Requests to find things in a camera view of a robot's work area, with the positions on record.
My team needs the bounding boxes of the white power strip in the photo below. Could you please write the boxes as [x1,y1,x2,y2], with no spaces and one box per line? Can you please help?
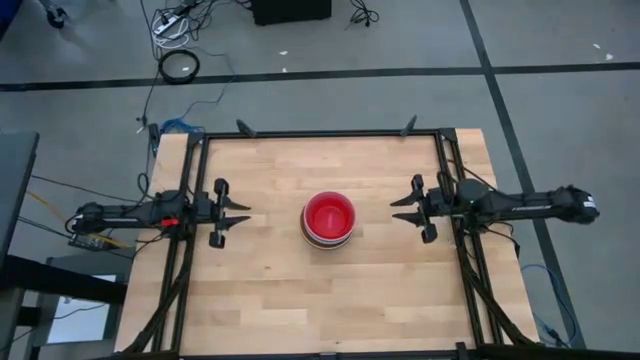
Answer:
[152,14,181,36]

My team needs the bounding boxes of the long blue cable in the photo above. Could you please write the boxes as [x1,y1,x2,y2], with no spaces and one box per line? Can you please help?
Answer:
[519,263,580,350]

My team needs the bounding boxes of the black coiled cable ring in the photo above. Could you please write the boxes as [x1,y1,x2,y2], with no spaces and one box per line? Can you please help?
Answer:
[157,48,201,85]

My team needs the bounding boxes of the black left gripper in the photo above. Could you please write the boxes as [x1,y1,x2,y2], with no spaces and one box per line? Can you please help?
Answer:
[207,177,252,250]

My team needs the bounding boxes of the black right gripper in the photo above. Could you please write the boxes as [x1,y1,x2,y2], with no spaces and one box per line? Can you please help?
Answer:
[389,173,441,245]

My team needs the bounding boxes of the black cable bundle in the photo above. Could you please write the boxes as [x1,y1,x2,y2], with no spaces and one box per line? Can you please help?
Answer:
[344,0,381,30]

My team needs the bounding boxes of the white coiled cable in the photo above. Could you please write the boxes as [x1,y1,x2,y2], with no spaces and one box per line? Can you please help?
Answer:
[151,27,192,50]

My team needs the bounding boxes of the black chair caster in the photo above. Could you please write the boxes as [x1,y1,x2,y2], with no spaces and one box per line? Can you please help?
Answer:
[44,4,69,29]

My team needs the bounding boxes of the grey side desk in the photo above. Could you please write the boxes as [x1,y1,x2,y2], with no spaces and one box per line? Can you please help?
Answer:
[0,130,41,261]

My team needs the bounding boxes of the black electronics box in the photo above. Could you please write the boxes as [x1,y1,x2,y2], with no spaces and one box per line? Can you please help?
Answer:
[68,232,110,252]

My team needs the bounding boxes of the yellow cable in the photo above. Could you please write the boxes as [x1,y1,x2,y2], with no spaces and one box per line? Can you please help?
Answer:
[25,188,134,250]

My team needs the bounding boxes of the short blue cable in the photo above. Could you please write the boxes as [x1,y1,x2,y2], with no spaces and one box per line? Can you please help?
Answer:
[159,117,207,136]

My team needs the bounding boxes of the black metal table frame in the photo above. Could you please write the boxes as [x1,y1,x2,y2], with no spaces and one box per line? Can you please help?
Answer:
[124,115,544,360]

